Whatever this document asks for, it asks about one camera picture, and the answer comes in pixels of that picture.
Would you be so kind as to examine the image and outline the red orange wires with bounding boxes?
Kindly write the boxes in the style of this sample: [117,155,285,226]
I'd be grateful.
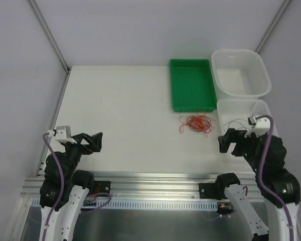
[178,112,215,138]

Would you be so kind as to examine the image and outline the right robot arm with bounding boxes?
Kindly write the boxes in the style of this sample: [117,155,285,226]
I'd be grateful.
[218,128,300,240]

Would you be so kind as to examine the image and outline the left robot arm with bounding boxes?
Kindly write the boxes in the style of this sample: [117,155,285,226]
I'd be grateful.
[39,126,103,240]

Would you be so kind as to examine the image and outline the white perforated basket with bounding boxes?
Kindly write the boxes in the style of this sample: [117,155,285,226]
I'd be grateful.
[217,99,271,135]

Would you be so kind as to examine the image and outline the green plastic tray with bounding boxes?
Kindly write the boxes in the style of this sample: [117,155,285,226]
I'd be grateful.
[170,59,217,112]

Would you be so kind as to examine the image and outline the white plastic tub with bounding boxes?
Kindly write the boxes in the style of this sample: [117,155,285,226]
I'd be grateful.
[211,49,271,99]

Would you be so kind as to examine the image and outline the thin black wire in basket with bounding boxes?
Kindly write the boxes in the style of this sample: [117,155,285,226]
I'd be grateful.
[222,117,251,133]

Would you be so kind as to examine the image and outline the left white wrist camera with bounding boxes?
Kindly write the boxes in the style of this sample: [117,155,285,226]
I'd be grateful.
[48,126,77,144]

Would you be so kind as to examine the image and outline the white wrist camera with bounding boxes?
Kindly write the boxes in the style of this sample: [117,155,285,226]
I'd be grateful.
[244,115,270,138]
[48,126,77,144]

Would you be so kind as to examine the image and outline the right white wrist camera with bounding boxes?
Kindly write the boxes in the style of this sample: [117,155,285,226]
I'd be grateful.
[244,115,270,138]

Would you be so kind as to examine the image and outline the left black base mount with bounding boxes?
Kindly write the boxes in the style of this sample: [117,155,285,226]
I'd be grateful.
[93,180,111,197]

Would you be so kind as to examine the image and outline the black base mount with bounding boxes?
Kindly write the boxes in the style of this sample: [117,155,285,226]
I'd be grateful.
[198,183,221,200]
[93,180,111,197]

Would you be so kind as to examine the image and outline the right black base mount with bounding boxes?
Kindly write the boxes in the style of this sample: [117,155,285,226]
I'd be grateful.
[198,183,221,200]

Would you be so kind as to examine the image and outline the aluminium rail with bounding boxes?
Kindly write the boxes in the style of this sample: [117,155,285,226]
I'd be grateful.
[21,171,263,202]

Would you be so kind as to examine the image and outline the white slotted cable duct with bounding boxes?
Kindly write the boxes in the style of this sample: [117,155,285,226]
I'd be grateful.
[31,198,219,211]

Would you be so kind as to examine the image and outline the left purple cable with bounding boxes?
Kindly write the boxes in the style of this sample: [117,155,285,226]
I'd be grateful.
[42,133,112,241]

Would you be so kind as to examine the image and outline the left aluminium corner post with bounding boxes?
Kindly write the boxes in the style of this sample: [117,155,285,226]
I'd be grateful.
[27,0,71,73]

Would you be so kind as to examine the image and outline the aluminium corner post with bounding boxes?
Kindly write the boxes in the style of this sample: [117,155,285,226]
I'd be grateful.
[254,0,292,54]
[27,0,71,73]

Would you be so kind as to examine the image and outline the right aluminium corner post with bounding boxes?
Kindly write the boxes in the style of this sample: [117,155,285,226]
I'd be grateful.
[254,0,292,54]

